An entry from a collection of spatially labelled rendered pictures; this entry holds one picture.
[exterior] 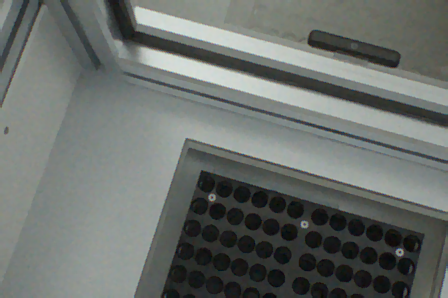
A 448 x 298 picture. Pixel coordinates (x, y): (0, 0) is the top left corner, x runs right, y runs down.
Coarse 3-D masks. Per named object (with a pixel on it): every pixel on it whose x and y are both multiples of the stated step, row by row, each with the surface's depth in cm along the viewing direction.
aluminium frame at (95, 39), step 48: (0, 0) 44; (48, 0) 47; (96, 0) 45; (0, 48) 44; (96, 48) 53; (144, 48) 53; (0, 96) 46; (192, 96) 56; (240, 96) 52; (288, 96) 52; (336, 96) 52; (384, 144) 54; (432, 144) 51
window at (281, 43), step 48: (144, 0) 47; (192, 0) 45; (240, 0) 43; (288, 0) 41; (336, 0) 40; (384, 0) 38; (432, 0) 37; (192, 48) 52; (240, 48) 50; (288, 48) 47; (336, 48) 45; (384, 48) 43; (432, 48) 42; (384, 96) 50; (432, 96) 48
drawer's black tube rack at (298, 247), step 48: (240, 192) 63; (192, 240) 59; (240, 240) 59; (288, 240) 59; (336, 240) 59; (192, 288) 58; (240, 288) 58; (288, 288) 58; (336, 288) 57; (384, 288) 60
